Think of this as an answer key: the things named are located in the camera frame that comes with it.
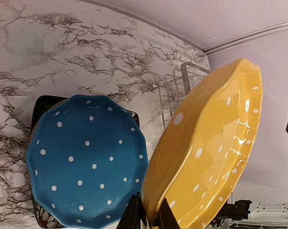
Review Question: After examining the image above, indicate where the blue polka dot plate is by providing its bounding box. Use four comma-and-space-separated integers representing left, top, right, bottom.
26, 95, 148, 229

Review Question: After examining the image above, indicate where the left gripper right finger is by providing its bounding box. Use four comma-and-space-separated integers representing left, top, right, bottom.
158, 198, 180, 229

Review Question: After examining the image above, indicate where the orange polka dot plate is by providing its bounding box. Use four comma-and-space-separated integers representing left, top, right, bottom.
142, 59, 263, 229

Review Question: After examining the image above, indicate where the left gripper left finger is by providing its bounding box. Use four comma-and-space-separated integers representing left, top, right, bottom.
117, 192, 142, 229

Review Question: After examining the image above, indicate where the right aluminium frame post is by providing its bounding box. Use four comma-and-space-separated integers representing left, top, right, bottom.
203, 21, 288, 55

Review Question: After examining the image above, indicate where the metal wire dish rack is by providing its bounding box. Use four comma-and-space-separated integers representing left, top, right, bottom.
153, 62, 211, 128

